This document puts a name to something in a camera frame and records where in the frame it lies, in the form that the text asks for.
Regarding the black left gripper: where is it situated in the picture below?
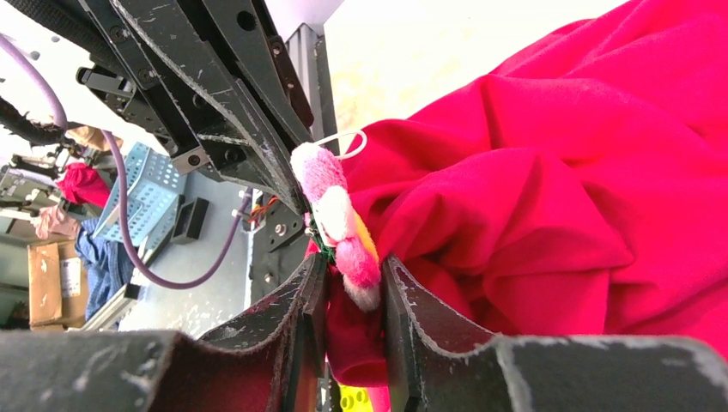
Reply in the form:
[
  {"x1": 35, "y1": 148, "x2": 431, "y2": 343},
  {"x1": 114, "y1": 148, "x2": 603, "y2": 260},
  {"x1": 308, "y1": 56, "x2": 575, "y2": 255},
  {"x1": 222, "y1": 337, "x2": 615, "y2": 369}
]
[{"x1": 10, "y1": 0, "x2": 313, "y2": 214}]

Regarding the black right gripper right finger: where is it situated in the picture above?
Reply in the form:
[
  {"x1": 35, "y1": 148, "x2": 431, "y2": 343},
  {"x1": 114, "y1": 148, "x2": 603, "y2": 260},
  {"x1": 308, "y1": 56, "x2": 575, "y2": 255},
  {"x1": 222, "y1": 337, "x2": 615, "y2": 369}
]
[{"x1": 382, "y1": 257, "x2": 727, "y2": 411}]

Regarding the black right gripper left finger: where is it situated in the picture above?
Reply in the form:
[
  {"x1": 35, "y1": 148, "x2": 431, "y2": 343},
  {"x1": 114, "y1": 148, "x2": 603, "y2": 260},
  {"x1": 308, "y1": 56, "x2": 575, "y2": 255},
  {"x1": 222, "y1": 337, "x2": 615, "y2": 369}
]
[{"x1": 1, "y1": 253, "x2": 328, "y2": 411}]

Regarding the pink flower brooch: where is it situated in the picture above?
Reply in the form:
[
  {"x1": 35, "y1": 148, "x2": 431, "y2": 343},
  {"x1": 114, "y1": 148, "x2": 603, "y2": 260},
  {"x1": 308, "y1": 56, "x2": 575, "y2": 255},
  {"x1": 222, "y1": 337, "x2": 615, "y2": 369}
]
[{"x1": 290, "y1": 130, "x2": 381, "y2": 312}]

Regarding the magenta garment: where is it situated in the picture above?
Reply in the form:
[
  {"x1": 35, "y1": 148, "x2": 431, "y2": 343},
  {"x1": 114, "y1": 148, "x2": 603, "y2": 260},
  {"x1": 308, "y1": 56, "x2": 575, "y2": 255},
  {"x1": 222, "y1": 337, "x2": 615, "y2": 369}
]
[{"x1": 306, "y1": 0, "x2": 728, "y2": 412}]

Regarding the green flat brick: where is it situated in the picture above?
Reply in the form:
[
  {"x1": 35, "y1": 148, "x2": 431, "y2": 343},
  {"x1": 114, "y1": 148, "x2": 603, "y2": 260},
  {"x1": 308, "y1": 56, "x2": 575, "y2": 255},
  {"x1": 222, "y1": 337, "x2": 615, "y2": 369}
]
[{"x1": 339, "y1": 385, "x2": 373, "y2": 412}]

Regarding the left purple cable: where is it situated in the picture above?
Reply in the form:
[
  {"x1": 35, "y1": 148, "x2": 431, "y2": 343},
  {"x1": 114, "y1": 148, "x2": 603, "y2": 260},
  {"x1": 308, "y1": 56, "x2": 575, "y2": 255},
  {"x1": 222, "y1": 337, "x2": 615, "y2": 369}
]
[{"x1": 0, "y1": 33, "x2": 254, "y2": 291}]

